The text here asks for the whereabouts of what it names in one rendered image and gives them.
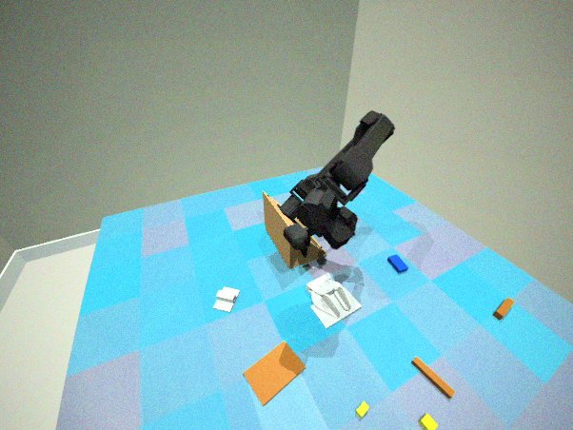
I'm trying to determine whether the small blue rectangular block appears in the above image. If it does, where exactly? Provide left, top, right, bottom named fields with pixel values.
left=387, top=255, right=408, bottom=273

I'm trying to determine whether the orange rectangular bar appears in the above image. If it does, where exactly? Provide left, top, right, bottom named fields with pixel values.
left=411, top=356, right=455, bottom=399

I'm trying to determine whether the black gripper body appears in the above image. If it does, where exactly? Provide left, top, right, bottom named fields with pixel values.
left=284, top=205, right=357, bottom=250

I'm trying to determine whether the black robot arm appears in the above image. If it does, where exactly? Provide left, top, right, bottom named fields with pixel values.
left=277, top=110, right=396, bottom=250

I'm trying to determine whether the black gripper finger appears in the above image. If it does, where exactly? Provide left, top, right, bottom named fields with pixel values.
left=300, top=244, right=310, bottom=258

